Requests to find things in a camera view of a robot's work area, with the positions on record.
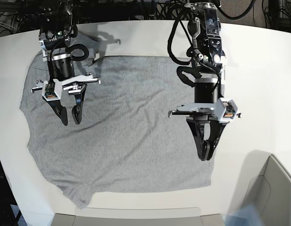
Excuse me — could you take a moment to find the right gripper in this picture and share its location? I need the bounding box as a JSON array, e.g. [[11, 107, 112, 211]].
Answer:
[[31, 53, 101, 126]]

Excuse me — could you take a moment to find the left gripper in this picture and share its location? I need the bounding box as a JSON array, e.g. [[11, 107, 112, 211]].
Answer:
[[168, 78, 241, 161]]

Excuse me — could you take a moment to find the grey T-shirt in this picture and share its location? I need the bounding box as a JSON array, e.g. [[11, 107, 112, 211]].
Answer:
[[20, 34, 214, 209]]

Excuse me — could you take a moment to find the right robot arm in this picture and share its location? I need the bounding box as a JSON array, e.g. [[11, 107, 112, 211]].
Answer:
[[31, 0, 100, 125]]

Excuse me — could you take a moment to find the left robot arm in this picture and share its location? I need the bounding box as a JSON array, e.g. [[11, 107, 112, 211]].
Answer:
[[167, 0, 241, 161]]

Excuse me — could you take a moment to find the beige bin right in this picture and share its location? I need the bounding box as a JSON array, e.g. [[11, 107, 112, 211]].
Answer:
[[241, 155, 291, 226]]

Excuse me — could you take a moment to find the beige bin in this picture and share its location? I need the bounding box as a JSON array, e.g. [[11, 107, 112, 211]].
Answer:
[[241, 155, 291, 226], [51, 207, 225, 226]]

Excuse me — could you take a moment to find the blue blurred object corner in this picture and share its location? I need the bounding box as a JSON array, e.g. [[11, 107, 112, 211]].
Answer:
[[224, 204, 263, 226]]

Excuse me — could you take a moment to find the beige bin bottom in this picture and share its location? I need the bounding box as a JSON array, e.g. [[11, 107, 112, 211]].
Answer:
[[51, 207, 225, 226]]

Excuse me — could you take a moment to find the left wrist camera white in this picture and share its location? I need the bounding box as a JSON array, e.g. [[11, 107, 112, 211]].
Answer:
[[214, 97, 238, 123]]

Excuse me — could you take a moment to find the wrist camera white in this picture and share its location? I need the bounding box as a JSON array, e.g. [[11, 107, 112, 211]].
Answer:
[[42, 79, 63, 102], [214, 97, 238, 123]]

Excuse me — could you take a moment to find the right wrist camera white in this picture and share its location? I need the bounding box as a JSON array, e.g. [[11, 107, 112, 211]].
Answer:
[[42, 79, 63, 102]]

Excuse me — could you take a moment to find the black cable bundle background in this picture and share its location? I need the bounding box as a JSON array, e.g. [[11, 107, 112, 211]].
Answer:
[[150, 0, 191, 21]]

